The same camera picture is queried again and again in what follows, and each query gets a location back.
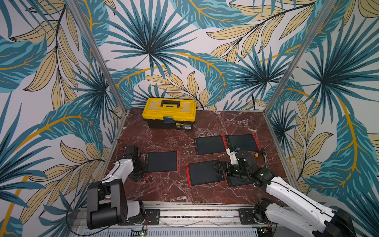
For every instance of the screwdriver with black handle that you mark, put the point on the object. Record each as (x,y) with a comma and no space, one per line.
(261,152)

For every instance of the ratchet wrench green handle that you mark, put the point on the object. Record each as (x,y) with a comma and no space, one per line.
(266,160)

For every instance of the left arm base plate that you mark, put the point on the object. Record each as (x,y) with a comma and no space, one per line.
(151,217)

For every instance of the writing tablet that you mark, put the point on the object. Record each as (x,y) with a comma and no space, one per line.
(246,142)
(236,182)
(202,173)
(209,145)
(162,162)

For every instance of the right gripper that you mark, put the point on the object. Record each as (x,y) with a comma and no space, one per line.
(231,167)

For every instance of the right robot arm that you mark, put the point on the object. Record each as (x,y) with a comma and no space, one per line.
(307,217)

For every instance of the right aluminium corner post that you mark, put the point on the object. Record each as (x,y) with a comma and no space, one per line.
(315,27)

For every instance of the aluminium corner post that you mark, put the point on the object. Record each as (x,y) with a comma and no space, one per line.
(315,27)
(88,35)

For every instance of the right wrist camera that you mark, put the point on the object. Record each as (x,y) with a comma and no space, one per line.
(232,154)

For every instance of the aluminium frame rail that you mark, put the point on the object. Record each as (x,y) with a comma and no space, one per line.
(200,220)

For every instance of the left aluminium corner post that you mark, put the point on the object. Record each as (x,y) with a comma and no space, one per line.
(88,35)

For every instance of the yellow black toolbox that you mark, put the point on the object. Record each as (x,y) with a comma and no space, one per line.
(163,113)

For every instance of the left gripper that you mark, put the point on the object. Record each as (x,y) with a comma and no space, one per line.
(143,166)

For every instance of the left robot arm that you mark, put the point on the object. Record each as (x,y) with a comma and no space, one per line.
(107,204)

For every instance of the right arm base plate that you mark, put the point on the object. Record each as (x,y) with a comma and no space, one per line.
(249,216)

